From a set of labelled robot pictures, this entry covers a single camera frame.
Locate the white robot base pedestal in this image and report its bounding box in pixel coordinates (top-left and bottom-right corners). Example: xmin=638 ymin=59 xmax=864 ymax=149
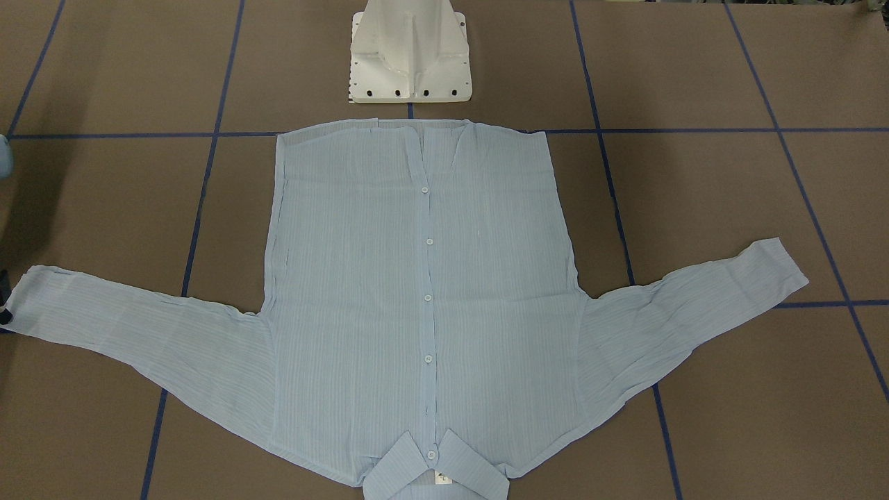
xmin=347 ymin=1 xmax=473 ymax=103

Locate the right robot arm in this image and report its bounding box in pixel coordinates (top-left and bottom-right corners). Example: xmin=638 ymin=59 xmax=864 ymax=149
xmin=1 ymin=134 xmax=14 ymax=325

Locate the light blue button shirt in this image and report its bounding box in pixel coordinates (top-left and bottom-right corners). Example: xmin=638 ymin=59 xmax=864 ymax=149
xmin=8 ymin=118 xmax=808 ymax=499

